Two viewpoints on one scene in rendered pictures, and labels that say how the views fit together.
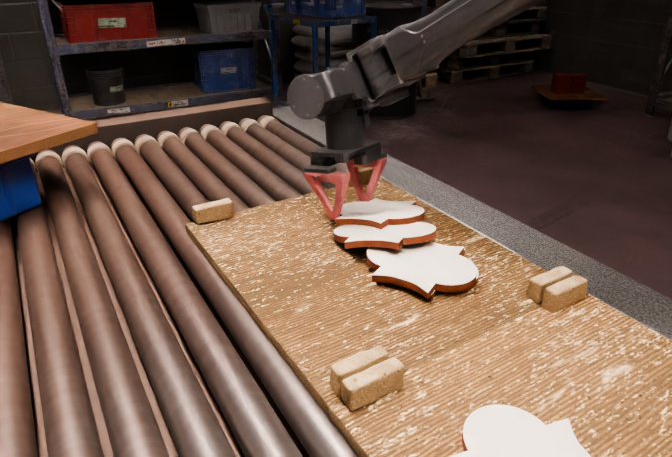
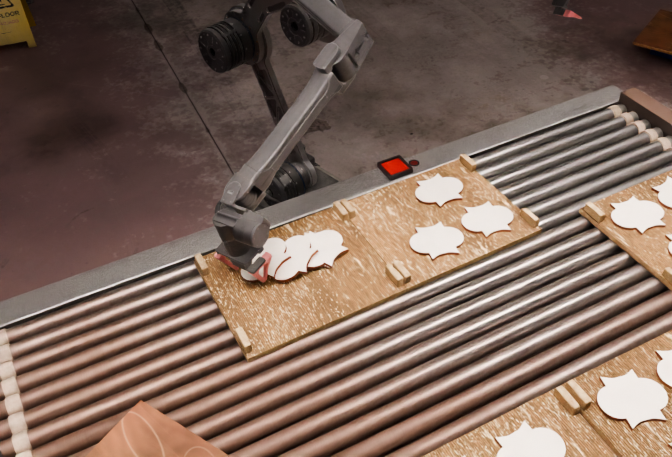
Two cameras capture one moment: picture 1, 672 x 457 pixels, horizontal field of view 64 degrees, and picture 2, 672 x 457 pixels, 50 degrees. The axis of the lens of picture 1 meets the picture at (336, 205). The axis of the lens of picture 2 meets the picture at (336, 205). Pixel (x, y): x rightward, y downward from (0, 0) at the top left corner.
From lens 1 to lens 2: 152 cm
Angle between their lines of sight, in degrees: 70
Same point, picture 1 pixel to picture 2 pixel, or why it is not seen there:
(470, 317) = (356, 241)
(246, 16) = not seen: outside the picture
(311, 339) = (369, 293)
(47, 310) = (330, 412)
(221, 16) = not seen: outside the picture
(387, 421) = (414, 272)
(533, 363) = (385, 230)
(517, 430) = (421, 239)
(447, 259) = (321, 238)
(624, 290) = (330, 193)
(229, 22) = not seen: outside the picture
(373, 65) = (250, 197)
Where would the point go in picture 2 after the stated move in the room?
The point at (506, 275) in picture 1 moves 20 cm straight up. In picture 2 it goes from (325, 224) to (321, 164)
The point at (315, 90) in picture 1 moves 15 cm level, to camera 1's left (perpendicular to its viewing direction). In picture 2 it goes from (264, 228) to (254, 278)
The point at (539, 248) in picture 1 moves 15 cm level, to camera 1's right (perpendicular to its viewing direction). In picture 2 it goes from (290, 209) to (296, 175)
